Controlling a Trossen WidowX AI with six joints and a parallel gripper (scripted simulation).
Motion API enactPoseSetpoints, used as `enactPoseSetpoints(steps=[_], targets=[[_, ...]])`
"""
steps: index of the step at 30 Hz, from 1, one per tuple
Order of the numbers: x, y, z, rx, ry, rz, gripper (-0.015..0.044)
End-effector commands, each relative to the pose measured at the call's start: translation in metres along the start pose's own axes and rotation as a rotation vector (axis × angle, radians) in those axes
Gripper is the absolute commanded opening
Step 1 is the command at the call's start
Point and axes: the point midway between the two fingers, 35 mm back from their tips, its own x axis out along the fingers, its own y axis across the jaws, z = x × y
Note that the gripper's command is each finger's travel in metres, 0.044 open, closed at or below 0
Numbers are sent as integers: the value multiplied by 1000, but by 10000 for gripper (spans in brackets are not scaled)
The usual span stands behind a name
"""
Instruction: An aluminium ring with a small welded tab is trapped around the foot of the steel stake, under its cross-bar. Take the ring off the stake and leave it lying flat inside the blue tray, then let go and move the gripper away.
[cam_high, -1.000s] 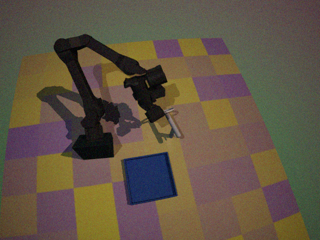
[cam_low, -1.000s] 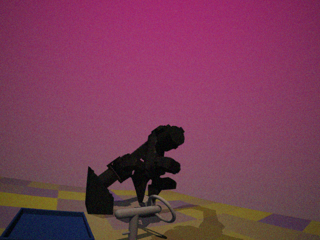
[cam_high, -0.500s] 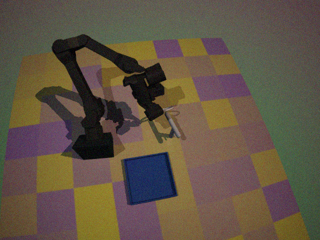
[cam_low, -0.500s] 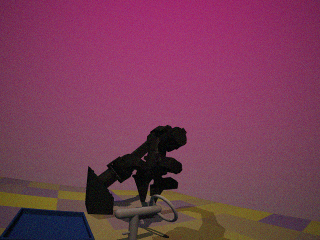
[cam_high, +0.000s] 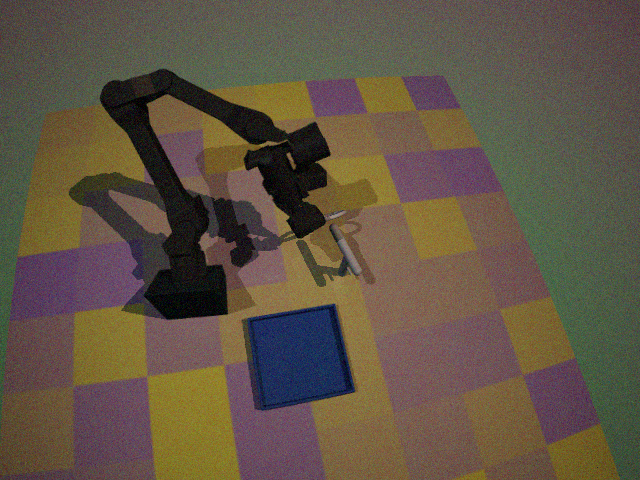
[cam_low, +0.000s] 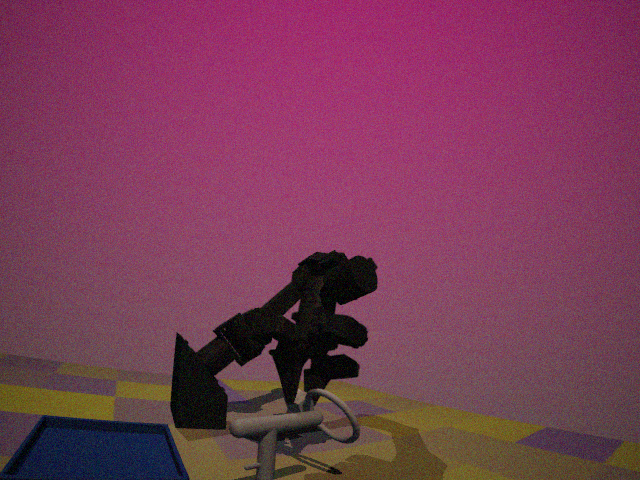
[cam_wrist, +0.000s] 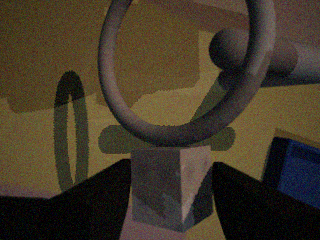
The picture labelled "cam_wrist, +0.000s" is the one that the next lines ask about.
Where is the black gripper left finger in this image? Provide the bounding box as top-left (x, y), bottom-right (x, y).
top-left (0, 159), bottom-right (131, 240)

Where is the grey metal cross-bar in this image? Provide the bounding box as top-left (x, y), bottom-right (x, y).
top-left (209, 27), bottom-right (320, 90)

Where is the blue tray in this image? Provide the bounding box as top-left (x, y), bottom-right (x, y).
top-left (263, 137), bottom-right (320, 209)

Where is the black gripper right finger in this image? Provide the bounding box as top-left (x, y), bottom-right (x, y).
top-left (212, 162), bottom-right (320, 240)

